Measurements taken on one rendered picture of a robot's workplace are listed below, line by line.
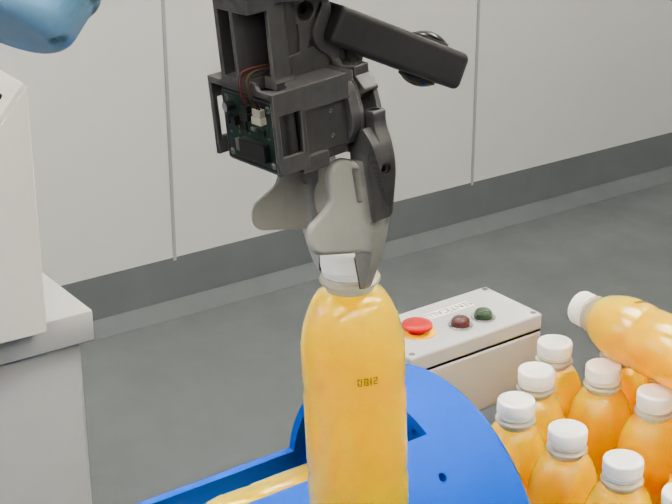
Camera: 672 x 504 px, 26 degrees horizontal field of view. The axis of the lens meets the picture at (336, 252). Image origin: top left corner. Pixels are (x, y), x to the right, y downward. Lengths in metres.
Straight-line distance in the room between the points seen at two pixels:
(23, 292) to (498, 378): 0.55
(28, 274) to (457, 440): 0.62
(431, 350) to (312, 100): 0.77
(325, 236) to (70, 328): 0.85
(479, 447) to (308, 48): 0.45
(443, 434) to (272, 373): 2.78
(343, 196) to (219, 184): 3.45
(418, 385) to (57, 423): 0.65
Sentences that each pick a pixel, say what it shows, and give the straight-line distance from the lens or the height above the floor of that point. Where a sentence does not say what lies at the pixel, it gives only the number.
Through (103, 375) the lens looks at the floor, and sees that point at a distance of 4.02.
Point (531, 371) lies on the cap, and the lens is 1.57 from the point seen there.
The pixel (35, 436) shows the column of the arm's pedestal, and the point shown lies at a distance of 1.79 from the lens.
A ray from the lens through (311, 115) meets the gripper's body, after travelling 0.89.
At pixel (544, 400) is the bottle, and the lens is 1.57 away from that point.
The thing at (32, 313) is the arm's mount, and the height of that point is 1.13.
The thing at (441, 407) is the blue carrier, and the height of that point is 1.23.
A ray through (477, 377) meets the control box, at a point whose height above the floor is 1.05.
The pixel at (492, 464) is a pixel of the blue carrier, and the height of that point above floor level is 1.20.
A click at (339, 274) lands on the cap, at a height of 1.44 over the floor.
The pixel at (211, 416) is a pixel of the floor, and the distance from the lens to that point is 3.78.
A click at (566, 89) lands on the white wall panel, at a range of 5.16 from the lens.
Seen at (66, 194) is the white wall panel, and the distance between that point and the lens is 4.13.
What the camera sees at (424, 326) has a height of 1.11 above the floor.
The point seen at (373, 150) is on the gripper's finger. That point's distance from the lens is 0.90.
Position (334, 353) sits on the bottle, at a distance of 0.97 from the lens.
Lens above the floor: 1.82
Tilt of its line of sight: 22 degrees down
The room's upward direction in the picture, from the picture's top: straight up
